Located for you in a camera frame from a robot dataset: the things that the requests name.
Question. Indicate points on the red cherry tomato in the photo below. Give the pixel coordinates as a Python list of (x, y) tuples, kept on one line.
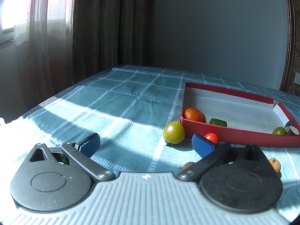
[(211, 137)]

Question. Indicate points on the orange mandarin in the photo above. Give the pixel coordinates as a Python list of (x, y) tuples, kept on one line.
[(194, 115)]

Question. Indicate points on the green tomato with stem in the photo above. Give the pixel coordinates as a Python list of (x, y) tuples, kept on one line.
[(279, 131)]

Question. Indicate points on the sheer white curtain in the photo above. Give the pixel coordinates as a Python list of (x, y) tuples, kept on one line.
[(46, 51)]

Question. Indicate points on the brown longan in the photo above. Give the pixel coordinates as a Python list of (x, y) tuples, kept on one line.
[(187, 165), (274, 164)]

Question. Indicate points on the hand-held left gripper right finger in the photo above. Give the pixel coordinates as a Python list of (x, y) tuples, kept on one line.
[(202, 145)]

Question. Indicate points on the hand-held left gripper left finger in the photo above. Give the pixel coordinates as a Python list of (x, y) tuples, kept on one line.
[(90, 143)]

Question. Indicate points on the dark sugarcane piece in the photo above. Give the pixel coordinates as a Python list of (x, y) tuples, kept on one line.
[(291, 129)]

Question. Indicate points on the red shallow cardboard box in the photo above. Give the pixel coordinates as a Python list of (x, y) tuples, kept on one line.
[(234, 105)]

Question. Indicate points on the brown patterned curtain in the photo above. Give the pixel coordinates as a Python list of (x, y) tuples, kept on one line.
[(112, 28)]

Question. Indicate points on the dark green fruit piece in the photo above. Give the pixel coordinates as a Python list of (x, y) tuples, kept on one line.
[(218, 122)]

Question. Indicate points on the teal checked tablecloth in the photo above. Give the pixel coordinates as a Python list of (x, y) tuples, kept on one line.
[(117, 98)]

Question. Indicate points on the window frame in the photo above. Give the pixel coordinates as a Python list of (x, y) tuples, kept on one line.
[(7, 37)]

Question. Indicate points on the yellow-green tomato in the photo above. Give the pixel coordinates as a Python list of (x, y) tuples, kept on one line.
[(174, 133)]

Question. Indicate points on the ornate framed wall panel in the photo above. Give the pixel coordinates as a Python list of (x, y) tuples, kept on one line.
[(290, 51)]

